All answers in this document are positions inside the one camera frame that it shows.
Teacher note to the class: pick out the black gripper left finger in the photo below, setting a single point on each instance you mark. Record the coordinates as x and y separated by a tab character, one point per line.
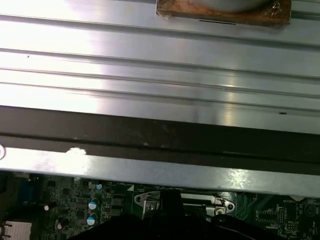
140	230

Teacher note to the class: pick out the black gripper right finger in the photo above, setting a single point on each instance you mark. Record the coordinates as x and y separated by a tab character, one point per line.
200	230

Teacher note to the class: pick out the CPU socket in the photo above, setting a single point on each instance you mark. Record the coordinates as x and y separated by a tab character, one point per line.
147	203

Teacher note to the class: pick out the blue silver capacitor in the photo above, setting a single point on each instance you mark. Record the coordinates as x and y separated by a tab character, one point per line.
92	220
93	204

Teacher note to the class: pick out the green motherboard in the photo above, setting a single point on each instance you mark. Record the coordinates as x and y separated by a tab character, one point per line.
275	217

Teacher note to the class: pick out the black open PC case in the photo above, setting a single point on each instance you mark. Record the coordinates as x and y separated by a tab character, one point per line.
150	135

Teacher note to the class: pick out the white ribbed heatsink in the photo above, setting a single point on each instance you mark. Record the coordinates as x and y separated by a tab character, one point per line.
17	231

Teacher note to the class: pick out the square brown base plate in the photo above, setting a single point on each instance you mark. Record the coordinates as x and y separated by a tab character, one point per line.
275	15

